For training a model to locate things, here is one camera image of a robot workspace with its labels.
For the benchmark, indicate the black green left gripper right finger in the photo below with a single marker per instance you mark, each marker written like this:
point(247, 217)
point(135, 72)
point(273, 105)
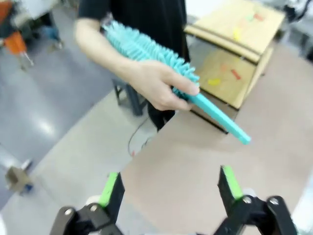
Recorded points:
point(230, 195)

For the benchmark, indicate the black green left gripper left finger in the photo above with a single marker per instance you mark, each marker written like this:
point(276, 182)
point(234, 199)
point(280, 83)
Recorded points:
point(110, 195)

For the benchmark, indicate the teal microfibre duster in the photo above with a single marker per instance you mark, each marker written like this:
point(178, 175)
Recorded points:
point(137, 46)

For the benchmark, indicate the person's right forearm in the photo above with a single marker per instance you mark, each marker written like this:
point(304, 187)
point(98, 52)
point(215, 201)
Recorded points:
point(97, 44)

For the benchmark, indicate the person's right hand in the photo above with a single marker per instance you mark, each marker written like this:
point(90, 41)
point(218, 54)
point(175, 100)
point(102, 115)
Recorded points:
point(159, 85)

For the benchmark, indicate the small cardboard box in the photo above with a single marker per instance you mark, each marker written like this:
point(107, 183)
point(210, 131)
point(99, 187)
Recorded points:
point(14, 177)

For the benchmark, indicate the grey plastic stool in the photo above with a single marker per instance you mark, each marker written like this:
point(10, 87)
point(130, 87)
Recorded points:
point(133, 98)

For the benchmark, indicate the yellow paper scrap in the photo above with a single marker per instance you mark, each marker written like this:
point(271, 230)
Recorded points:
point(236, 34)
point(213, 81)

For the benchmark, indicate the red paper scrap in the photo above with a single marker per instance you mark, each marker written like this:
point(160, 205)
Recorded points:
point(236, 74)
point(258, 16)

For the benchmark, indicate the orange paper scrap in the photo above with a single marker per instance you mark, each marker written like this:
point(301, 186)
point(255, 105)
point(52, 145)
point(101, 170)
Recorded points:
point(223, 67)

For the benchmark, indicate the crouching person in blue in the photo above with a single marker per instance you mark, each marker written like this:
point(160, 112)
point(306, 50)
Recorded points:
point(52, 34)

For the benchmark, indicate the pink paper scrap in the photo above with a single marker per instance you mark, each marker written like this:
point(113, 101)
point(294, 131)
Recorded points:
point(242, 22)

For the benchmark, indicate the green paper scrap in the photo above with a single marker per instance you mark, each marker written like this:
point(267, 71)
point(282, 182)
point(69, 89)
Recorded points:
point(249, 17)

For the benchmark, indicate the mannequin in orange clothes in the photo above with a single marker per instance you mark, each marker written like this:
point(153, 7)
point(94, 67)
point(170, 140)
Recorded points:
point(14, 42)

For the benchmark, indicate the person in black clothes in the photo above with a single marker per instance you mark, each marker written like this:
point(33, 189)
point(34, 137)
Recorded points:
point(151, 19)

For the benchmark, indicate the two-tier wooden shelf black frame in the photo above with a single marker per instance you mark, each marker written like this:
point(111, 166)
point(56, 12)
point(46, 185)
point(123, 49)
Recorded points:
point(220, 31)

